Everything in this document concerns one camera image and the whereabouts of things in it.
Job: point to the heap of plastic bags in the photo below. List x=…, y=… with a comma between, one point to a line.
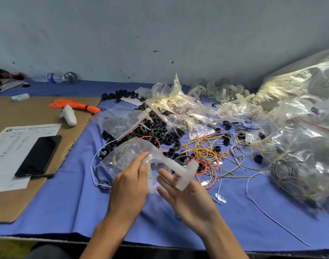
x=178, y=102

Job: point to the white paper slip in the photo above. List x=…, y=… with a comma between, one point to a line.
x=133, y=101

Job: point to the small white label card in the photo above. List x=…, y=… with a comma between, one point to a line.
x=20, y=97

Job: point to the white T-shaped plastic part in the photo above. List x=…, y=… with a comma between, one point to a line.
x=183, y=172

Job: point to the orange tie bundle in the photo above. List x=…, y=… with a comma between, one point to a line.
x=72, y=105

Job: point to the person's right hand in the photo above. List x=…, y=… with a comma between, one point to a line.
x=194, y=205

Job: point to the white handheld device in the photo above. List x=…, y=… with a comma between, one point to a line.
x=69, y=116

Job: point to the pile of black plastic rings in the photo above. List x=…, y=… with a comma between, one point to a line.
x=159, y=129

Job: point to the black round wheel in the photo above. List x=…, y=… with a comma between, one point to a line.
x=71, y=77

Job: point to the pile of large plastic bags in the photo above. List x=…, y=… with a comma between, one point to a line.
x=299, y=126

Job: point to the white paper sheet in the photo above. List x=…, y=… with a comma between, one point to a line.
x=7, y=153

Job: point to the person's left hand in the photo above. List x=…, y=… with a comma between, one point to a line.
x=129, y=191

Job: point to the black smartphone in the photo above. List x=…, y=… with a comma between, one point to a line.
x=38, y=156

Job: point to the pile of white plastic wheels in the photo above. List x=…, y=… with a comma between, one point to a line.
x=234, y=97

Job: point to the person's left forearm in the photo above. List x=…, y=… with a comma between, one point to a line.
x=107, y=240

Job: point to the stack of plastic bags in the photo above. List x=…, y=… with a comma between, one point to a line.
x=121, y=122

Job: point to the blue cloth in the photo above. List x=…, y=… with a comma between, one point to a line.
x=62, y=207

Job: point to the brown cardboard sheet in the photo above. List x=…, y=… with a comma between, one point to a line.
x=29, y=110

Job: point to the clear plastic water bottle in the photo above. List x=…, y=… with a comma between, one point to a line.
x=48, y=77

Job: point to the clear zip plastic bag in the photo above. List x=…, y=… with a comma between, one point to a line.
x=121, y=156

